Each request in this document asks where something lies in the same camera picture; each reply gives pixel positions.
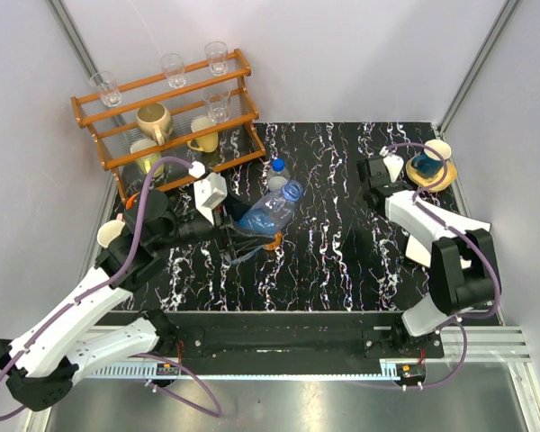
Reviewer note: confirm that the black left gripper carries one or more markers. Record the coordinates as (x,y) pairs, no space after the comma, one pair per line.
(228,233)

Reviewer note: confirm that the clear blue water bottle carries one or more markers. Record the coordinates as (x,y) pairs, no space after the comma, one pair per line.
(274,211)

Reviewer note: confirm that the Pepsi bottle blue cap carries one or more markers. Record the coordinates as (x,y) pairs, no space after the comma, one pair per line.
(277,175)

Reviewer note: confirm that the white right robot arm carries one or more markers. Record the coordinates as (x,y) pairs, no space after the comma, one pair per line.
(463,272)

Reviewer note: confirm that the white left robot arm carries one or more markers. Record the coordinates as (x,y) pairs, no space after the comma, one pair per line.
(42,366)

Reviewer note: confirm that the orange juice bottle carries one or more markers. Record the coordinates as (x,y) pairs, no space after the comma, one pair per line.
(278,238)

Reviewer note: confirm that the yellow saucer plate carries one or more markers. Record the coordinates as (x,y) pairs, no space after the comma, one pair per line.
(432,184)

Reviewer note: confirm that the blue cup white inside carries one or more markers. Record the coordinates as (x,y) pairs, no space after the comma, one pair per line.
(428,162)

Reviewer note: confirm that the yellow mug on shelf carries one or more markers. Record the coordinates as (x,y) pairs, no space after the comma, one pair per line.
(206,143)

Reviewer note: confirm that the orange mug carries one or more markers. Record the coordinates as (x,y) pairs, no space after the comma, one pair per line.
(130,202)

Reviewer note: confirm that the wooden three-tier shelf rack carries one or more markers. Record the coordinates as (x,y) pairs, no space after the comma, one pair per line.
(125,152)

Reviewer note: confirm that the pink mug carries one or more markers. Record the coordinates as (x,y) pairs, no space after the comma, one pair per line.
(109,231)

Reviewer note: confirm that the clear glass middle shelf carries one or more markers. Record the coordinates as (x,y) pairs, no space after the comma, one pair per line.
(217,102)

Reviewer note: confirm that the beige ceramic mug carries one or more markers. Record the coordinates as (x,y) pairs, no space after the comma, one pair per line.
(155,122)

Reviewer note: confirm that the clear glass top middle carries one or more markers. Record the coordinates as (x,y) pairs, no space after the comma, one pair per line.
(173,68)

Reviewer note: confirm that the clear glass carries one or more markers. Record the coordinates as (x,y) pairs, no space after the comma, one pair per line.
(216,53)
(105,84)
(173,68)

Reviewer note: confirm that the clear glass top right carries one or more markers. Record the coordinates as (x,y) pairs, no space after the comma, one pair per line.
(216,53)

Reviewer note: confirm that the clear glass top left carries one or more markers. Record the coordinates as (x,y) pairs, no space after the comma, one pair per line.
(105,84)

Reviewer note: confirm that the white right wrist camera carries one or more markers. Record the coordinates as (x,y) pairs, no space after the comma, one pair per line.
(393,163)

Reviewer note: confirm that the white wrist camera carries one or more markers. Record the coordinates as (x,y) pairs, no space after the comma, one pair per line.
(393,163)
(209,189)

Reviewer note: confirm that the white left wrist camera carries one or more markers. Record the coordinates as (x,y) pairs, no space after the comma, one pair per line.
(209,189)

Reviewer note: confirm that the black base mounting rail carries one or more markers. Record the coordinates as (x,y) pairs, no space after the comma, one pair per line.
(292,343)

